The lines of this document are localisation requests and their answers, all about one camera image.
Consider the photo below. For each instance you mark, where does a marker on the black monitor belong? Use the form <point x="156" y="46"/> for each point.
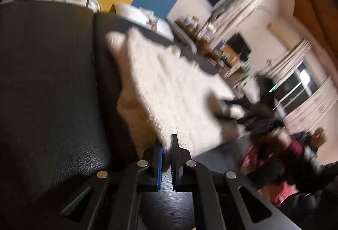
<point x="239" y="45"/>

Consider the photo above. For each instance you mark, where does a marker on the black leather chair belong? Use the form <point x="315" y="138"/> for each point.
<point x="52" y="87"/>

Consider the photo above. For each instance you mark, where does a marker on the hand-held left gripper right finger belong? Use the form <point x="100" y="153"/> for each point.
<point x="174" y="164"/>

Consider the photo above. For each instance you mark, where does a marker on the beige wall air conditioner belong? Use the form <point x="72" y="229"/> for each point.
<point x="277" y="29"/>

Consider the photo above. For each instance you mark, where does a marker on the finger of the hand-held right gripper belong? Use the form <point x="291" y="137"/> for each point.
<point x="227" y="115"/>
<point x="235" y="103"/>

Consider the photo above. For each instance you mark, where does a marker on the beige patterned curtain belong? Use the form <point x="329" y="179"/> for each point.
<point x="287" y="58"/>
<point x="311" y="108"/>
<point x="250" y="0"/>

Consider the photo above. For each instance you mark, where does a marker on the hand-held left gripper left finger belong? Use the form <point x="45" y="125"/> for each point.
<point x="159" y="166"/>

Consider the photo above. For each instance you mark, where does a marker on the white dog print pillow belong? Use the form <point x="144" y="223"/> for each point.
<point x="142" y="16"/>

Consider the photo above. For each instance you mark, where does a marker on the cluttered wooden desk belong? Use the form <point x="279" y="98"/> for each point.
<point x="211" y="45"/>

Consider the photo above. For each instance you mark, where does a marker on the cream knitted sweater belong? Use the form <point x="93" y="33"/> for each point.
<point x="163" y="87"/>

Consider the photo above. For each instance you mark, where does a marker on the person's right forearm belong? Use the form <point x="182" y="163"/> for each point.
<point x="277" y="166"/>

